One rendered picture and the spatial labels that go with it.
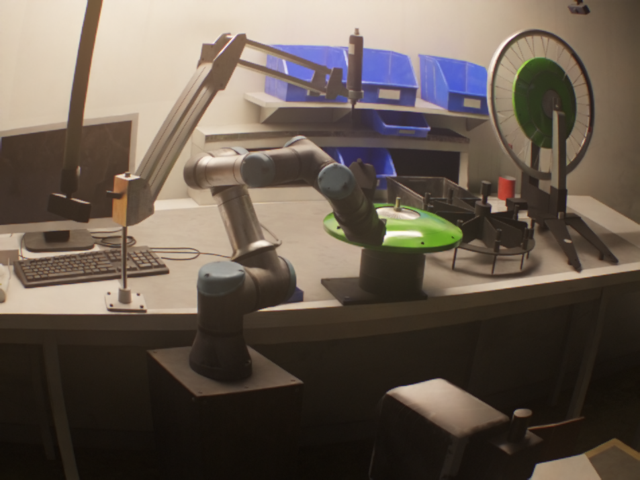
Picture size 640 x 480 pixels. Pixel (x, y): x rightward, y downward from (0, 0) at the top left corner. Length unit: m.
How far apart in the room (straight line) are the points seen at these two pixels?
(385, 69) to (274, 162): 1.41
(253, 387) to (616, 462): 0.92
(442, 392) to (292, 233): 1.87
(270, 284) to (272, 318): 0.19
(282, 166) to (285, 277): 0.27
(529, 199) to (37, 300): 1.58
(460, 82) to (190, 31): 0.97
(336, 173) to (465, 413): 1.09
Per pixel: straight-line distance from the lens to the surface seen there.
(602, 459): 1.47
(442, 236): 2.27
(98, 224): 2.59
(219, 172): 1.97
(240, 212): 2.09
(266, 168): 1.87
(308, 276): 2.45
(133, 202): 2.10
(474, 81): 3.35
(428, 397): 0.92
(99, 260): 2.40
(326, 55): 3.16
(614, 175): 3.99
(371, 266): 2.33
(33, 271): 2.32
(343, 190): 1.91
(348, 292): 2.34
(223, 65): 2.21
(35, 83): 2.94
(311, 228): 2.83
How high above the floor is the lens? 1.67
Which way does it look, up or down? 16 degrees down
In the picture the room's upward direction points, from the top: 4 degrees clockwise
